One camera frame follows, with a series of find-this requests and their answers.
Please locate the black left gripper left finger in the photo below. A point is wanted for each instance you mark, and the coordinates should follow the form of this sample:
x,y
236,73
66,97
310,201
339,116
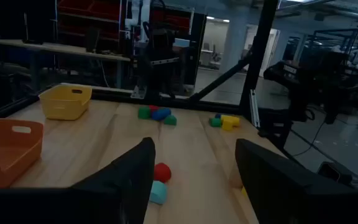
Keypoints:
x,y
129,186

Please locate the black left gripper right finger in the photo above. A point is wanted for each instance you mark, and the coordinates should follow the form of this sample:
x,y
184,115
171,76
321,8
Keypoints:
x,y
275,193

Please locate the yellow cube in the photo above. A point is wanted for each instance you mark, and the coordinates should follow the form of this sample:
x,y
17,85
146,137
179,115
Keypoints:
x,y
227,126
244,191

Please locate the red half-round block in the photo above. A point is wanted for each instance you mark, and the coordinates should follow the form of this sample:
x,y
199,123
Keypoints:
x,y
163,172

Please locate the green cube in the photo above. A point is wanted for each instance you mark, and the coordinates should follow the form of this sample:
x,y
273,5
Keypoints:
x,y
144,112

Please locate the green half-round block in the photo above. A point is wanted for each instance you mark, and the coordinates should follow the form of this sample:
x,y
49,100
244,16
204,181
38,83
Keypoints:
x,y
170,120

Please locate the blue cylinder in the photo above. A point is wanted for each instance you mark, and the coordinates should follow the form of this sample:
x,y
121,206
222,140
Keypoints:
x,y
161,114

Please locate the red cube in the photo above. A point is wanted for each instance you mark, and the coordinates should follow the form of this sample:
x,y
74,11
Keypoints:
x,y
153,108

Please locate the small green block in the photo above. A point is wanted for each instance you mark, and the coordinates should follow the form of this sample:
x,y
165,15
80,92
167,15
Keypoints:
x,y
215,122

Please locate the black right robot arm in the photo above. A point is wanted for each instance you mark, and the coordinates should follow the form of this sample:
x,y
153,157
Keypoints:
x,y
160,71

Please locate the cyan half-round block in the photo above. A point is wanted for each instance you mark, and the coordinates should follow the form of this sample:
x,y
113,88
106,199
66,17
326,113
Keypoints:
x,y
158,193

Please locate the black floor box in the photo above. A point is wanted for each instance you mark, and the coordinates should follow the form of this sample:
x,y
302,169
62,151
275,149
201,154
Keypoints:
x,y
334,172

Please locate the long yellow block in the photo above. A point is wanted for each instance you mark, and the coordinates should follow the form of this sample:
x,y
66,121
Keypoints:
x,y
231,119

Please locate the small blue block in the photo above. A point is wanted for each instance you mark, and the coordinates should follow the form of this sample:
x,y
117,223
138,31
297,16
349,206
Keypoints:
x,y
217,115

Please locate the yellow plastic bin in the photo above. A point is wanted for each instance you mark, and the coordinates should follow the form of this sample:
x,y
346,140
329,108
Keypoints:
x,y
64,107

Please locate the black robot station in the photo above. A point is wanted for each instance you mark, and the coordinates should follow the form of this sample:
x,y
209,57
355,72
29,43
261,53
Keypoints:
x,y
315,84

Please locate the orange plastic bin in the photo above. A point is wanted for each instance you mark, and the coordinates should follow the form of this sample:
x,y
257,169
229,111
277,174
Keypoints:
x,y
8,155

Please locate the black cabinet with red bins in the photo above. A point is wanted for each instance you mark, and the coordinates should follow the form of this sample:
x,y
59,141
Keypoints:
x,y
194,46

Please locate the wooden workbench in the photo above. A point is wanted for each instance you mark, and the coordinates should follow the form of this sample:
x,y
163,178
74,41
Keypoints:
x,y
57,48

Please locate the red storage shelf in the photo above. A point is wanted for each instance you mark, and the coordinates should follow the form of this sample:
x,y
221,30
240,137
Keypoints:
x,y
89,15

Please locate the black aluminium table frame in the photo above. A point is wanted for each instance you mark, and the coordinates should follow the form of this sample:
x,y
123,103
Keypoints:
x,y
256,62

